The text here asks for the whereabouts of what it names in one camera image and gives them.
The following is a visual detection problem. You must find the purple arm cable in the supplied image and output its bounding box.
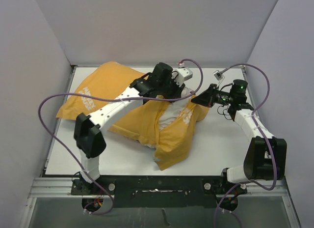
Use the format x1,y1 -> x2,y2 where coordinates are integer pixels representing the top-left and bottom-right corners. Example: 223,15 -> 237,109
38,58 -> 204,216
213,63 -> 278,228

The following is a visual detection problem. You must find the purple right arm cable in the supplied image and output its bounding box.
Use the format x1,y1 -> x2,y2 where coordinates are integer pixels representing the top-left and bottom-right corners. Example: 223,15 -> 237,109
213,63 -> 278,228

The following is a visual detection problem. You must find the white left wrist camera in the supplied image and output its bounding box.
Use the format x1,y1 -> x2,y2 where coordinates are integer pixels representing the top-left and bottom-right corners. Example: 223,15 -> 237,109
172,67 -> 193,86

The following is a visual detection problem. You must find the blue yellow Mickey pillowcase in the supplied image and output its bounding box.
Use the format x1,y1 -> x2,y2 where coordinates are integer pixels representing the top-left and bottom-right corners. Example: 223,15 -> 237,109
56,61 -> 209,171

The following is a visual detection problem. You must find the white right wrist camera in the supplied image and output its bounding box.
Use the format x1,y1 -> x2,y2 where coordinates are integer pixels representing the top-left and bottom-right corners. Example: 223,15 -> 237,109
213,70 -> 225,86

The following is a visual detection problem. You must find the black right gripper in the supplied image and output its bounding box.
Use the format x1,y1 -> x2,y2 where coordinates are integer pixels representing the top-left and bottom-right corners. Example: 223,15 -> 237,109
192,84 -> 235,108

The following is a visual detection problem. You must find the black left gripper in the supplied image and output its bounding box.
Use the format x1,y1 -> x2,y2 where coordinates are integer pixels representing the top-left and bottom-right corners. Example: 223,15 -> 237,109
157,75 -> 184,104

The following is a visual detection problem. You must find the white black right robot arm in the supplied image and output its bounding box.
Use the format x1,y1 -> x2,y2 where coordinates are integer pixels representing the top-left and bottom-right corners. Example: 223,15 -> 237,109
191,79 -> 287,193

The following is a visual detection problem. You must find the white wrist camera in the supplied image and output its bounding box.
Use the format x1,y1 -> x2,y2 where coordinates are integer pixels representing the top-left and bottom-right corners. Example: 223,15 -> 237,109
213,70 -> 225,86
172,67 -> 193,86

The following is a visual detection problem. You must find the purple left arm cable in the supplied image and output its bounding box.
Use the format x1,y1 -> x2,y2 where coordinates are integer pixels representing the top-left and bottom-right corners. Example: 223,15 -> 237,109
38,58 -> 204,216

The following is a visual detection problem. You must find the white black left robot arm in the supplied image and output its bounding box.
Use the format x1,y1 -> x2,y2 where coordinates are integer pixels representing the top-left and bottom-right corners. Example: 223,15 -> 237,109
74,62 -> 193,194

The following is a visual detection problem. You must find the aluminium frame rail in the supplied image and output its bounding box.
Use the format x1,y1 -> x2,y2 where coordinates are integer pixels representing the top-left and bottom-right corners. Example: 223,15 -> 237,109
20,178 -> 300,228

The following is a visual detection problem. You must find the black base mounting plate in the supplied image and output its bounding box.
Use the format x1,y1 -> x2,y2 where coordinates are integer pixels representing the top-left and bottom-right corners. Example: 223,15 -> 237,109
71,175 -> 247,212

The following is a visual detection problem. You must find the white pillow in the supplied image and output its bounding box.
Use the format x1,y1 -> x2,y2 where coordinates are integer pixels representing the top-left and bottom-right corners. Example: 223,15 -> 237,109
158,97 -> 192,130

